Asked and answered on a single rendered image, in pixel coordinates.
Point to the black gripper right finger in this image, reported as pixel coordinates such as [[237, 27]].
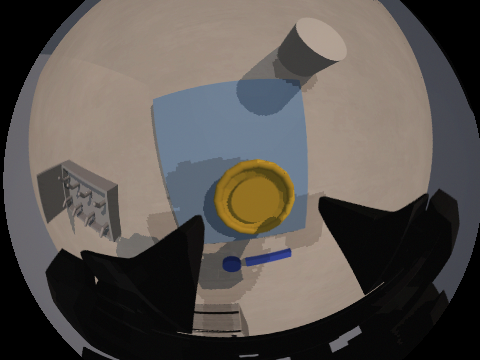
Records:
[[368, 237]]

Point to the blue square mat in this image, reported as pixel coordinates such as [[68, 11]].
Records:
[[203, 131]]

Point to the yellow plate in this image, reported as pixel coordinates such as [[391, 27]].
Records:
[[254, 196]]

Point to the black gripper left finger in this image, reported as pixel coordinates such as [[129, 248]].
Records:
[[165, 276]]

